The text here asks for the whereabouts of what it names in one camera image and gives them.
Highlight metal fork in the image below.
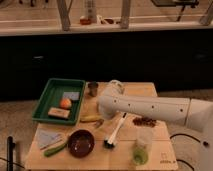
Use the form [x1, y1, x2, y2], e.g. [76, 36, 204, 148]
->
[94, 119, 104, 129]

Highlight grey folded cloth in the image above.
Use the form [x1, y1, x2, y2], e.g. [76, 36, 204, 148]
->
[36, 129, 62, 150]

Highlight brown wooden block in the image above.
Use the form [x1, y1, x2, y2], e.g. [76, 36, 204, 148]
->
[48, 107, 70, 119]

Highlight dark purple bowl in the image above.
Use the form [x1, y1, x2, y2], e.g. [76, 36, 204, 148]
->
[68, 129, 95, 158]

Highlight black stand on floor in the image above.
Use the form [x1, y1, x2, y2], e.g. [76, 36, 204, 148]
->
[7, 136, 16, 171]

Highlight clear plastic cup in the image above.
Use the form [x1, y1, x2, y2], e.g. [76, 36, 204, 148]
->
[136, 127, 153, 147]

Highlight metal cup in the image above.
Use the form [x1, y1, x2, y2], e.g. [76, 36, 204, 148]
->
[88, 81, 98, 97]

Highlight white handled black brush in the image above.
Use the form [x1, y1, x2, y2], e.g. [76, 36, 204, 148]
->
[103, 113, 126, 149]

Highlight green plastic tray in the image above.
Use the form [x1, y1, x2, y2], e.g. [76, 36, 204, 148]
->
[32, 78, 85, 125]

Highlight blue sponge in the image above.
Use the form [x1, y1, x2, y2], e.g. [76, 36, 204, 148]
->
[62, 92, 80, 101]

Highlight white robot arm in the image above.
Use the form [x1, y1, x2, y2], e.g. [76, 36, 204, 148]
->
[98, 80, 213, 171]

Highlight black cable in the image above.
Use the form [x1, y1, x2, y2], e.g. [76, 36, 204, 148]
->
[169, 132, 208, 148]

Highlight yellow banana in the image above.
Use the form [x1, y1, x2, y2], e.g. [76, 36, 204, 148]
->
[80, 115, 101, 122]

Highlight pile of brown nuts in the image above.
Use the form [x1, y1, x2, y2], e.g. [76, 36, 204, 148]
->
[133, 117, 157, 127]

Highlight red object on shelf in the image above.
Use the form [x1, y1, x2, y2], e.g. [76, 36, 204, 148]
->
[79, 16, 92, 25]

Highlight orange fruit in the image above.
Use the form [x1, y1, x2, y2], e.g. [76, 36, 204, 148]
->
[59, 98, 72, 109]

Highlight green cucumber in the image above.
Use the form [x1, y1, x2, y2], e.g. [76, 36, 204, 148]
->
[43, 142, 67, 157]

